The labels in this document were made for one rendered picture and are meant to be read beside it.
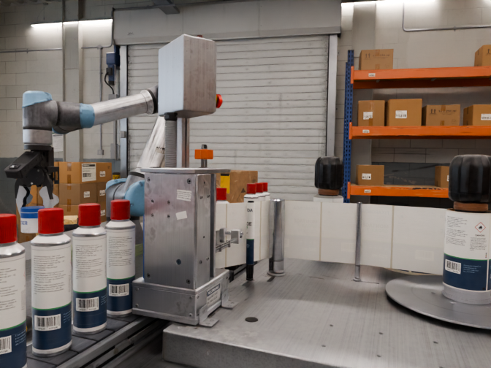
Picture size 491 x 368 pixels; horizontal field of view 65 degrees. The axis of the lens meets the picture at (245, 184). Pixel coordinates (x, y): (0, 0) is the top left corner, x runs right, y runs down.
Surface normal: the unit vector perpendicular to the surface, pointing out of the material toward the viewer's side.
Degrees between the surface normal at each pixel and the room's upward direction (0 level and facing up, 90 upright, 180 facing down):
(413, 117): 91
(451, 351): 0
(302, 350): 0
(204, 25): 90
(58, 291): 90
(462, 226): 90
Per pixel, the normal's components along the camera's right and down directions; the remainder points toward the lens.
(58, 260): 0.68, 0.05
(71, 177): -0.16, 0.07
